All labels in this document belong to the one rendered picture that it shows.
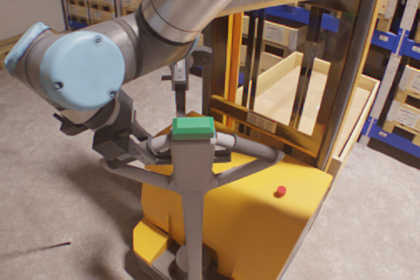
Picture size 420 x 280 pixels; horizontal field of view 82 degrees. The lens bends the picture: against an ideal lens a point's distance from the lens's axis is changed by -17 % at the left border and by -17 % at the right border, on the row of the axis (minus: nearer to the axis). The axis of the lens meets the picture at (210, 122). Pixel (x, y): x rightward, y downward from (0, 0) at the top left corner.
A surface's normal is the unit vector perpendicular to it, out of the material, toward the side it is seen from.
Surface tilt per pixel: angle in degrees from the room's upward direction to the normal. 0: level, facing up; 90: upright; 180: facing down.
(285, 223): 45
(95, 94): 78
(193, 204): 90
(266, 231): 74
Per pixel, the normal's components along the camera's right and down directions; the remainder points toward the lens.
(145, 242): -0.20, -0.58
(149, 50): 0.75, 0.26
